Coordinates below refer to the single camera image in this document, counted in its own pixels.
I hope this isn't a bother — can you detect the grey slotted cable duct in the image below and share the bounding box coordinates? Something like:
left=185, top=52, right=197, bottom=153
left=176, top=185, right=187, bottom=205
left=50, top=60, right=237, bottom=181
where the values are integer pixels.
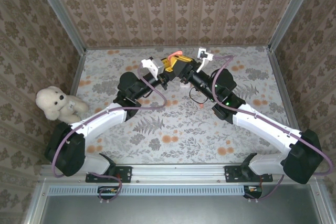
left=48, top=185, right=246, bottom=196

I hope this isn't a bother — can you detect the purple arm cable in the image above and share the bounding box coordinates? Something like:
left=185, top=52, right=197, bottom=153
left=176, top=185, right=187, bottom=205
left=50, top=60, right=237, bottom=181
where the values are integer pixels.
left=52, top=65, right=169, bottom=205
left=212, top=55, right=334, bottom=204

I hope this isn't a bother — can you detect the floral patterned table cover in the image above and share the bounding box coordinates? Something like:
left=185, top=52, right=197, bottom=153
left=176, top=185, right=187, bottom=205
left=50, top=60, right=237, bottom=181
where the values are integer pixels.
left=54, top=46, right=301, bottom=165

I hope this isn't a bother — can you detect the aluminium side rail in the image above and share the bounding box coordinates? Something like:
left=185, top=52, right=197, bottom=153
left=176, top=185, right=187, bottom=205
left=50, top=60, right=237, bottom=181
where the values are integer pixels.
left=68, top=49, right=87, bottom=98
left=266, top=46, right=301, bottom=133

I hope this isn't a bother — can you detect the pink earbuds charging case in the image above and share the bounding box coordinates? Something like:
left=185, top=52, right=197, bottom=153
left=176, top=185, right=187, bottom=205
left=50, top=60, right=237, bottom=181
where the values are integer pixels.
left=166, top=49, right=184, bottom=61

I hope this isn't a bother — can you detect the white teddy bear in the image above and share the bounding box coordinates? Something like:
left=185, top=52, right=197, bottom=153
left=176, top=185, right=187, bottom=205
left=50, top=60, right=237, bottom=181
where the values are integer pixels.
left=35, top=86, right=90, bottom=122

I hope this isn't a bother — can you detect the thin black cable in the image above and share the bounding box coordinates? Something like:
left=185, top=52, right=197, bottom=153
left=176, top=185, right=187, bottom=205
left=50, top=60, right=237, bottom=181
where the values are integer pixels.
left=188, top=87, right=214, bottom=103

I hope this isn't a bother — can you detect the black connector board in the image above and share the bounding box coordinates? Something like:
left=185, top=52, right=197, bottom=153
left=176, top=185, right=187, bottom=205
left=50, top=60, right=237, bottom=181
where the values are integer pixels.
left=243, top=185, right=263, bottom=199
left=97, top=186, right=118, bottom=200

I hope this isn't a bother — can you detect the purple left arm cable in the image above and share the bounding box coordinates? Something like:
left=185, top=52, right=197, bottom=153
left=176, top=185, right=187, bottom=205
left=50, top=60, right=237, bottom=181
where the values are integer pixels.
left=52, top=65, right=169, bottom=205

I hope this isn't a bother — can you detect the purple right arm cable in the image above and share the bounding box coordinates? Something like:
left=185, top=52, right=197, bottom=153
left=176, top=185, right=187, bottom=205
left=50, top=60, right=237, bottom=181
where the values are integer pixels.
left=212, top=55, right=334, bottom=204

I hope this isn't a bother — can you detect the long aluminium base rail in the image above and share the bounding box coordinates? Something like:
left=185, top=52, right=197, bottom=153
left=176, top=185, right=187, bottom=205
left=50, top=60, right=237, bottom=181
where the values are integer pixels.
left=39, top=163, right=321, bottom=184

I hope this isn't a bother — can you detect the aluminium corner post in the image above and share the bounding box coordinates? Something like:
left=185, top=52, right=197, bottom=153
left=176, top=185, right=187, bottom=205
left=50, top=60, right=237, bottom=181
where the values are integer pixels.
left=30, top=0, right=87, bottom=53
left=268, top=0, right=320, bottom=51

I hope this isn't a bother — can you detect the grey metal panel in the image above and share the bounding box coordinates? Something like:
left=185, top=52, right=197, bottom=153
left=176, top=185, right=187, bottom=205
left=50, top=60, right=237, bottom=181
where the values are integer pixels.
left=39, top=194, right=322, bottom=224

